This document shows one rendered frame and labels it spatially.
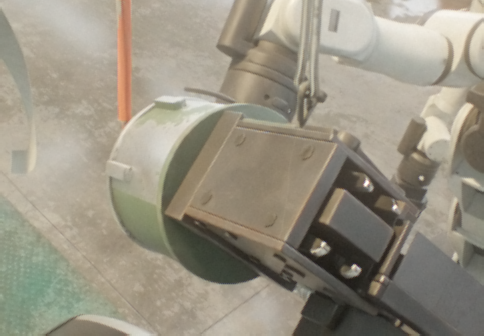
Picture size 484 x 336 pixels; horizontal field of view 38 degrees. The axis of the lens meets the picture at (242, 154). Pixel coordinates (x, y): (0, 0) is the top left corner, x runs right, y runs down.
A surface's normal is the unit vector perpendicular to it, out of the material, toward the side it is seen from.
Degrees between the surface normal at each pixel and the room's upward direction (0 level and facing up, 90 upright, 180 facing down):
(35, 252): 0
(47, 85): 0
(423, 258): 65
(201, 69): 0
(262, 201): 43
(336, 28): 59
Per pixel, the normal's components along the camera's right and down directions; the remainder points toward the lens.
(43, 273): 0.00, -0.77
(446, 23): -0.67, -0.58
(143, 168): -0.79, -0.22
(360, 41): 0.44, 0.07
